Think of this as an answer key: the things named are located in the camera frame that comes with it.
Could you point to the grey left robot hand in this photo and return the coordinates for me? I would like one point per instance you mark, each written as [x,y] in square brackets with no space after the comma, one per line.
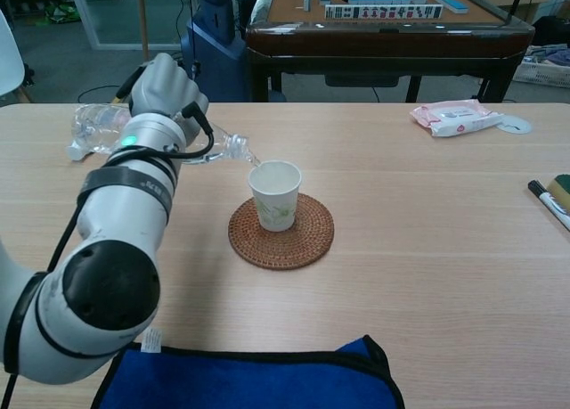
[167,88]

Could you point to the clear plastic water bottle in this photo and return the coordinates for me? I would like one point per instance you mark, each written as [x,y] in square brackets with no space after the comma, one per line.
[95,124]

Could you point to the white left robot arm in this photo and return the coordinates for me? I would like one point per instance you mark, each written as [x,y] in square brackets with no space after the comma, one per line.
[116,222]

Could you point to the white bottle cap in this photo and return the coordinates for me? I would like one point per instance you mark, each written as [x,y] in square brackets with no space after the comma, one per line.
[75,152]

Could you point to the white paper cup green print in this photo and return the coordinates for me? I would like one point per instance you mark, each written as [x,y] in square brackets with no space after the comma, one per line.
[276,199]

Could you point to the wooden pole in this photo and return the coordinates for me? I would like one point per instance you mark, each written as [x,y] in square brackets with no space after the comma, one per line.
[143,26]

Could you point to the blue machine base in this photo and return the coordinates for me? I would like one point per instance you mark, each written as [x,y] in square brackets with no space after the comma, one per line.
[214,35]

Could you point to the green bag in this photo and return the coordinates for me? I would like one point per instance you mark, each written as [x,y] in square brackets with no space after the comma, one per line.
[58,14]

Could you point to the white plastic chair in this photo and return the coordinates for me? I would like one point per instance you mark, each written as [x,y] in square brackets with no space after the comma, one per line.
[9,66]

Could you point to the round woven rattan coaster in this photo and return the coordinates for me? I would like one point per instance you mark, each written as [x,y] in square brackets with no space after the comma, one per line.
[280,248]

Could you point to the dark wooden mahjong table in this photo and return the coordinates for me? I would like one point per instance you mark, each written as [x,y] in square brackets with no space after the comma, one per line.
[383,43]

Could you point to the row of white-faced mahjong tiles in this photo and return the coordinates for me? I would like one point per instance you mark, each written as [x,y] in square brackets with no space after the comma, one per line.
[383,11]

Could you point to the pink wet wipes pack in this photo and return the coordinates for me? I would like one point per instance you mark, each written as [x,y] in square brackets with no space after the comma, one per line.
[454,119]

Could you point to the blue cloth with black trim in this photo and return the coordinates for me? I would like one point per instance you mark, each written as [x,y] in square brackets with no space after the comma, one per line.
[245,382]

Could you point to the white plastic basket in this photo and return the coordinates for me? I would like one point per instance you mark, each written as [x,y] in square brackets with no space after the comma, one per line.
[543,72]

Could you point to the black bag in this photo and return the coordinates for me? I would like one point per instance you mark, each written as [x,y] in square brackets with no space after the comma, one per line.
[552,30]

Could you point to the black marker pen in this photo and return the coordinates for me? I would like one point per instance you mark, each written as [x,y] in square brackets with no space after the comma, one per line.
[550,202]

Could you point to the yellow green sponge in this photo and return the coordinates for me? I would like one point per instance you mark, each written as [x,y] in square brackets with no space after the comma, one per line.
[560,185]

